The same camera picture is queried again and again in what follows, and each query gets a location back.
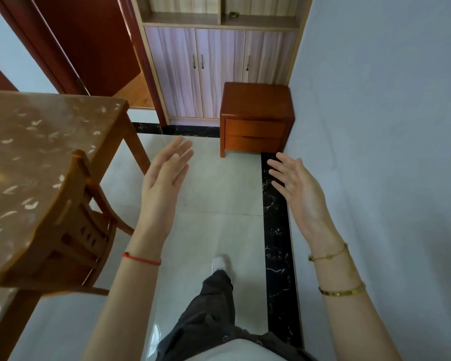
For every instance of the person's left hand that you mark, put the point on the person's left hand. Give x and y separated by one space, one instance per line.
159 199

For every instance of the person's right hand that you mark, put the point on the person's right hand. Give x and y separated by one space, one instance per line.
308 201

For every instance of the person's left little finger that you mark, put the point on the person's left little finger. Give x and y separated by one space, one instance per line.
180 179

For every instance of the person's right middle finger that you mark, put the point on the person's right middle finger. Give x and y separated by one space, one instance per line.
282 169

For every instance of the person's right little finger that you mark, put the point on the person's right little finger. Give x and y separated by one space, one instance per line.
282 191

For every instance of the person's left middle finger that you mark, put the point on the person's left middle finger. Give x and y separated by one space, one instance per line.
180 156

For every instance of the person's right forearm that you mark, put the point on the person's right forearm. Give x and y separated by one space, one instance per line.
349 319

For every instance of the person's left forearm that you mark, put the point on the person's left forearm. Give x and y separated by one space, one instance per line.
127 304

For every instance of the red-brown wooden nightstand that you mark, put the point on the red-brown wooden nightstand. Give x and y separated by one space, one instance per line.
255 108

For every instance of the light wood-grain cabinet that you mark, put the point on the light wood-grain cabinet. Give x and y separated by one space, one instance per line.
218 71

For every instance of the white shoe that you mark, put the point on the white shoe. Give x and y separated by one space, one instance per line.
218 263

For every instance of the gold bangle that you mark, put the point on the gold bangle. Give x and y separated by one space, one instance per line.
342 292

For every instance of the brown wooden chair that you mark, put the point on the brown wooden chair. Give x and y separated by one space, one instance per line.
60 229

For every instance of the dark grey trousers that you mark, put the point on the dark grey trousers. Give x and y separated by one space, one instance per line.
210 315

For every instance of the dark red wooden door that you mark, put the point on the dark red wooden door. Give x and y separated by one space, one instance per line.
90 37

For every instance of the small dark object on shelf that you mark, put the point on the small dark object on shelf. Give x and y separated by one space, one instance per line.
233 14

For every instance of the brown marble-top dining table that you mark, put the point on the brown marble-top dining table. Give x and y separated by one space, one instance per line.
18 146

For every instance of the white shirt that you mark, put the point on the white shirt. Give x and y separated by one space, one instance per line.
236 351

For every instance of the dark red door frame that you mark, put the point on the dark red door frame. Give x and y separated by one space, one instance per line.
142 60

